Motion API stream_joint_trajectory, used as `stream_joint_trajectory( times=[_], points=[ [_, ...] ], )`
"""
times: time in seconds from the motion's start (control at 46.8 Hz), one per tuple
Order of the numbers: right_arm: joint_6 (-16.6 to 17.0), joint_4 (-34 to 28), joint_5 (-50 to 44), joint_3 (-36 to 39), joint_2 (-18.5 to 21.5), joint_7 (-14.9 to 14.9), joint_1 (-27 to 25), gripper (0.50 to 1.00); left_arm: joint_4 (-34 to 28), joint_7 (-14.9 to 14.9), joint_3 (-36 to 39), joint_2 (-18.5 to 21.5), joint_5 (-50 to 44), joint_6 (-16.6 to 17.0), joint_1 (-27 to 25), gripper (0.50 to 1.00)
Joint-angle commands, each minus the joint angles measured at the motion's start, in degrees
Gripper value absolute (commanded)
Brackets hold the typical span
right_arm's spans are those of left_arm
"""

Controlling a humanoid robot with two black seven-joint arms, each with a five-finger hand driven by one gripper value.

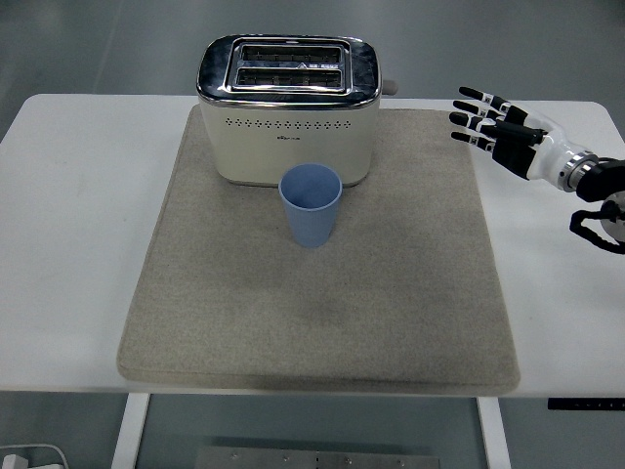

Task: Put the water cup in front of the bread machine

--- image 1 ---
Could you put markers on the light blue plastic cup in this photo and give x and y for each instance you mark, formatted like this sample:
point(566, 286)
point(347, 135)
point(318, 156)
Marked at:
point(310, 227)

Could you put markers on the black table control panel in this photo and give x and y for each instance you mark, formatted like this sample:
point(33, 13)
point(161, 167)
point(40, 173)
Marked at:
point(586, 404)

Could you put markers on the white table leg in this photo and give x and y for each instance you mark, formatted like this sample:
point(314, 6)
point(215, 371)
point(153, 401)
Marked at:
point(129, 430)
point(494, 435)

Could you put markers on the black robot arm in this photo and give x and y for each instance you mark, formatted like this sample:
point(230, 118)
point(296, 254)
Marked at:
point(598, 178)

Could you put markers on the white power plug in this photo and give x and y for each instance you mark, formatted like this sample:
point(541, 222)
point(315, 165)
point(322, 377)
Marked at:
point(12, 461)

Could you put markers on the cream and chrome toaster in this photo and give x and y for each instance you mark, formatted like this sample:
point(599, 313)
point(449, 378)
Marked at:
point(293, 146)

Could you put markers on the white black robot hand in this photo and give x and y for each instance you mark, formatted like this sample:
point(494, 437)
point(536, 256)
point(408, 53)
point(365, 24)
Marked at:
point(544, 156)

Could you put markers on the grey felt table mat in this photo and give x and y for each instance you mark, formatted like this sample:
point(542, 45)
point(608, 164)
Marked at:
point(293, 312)

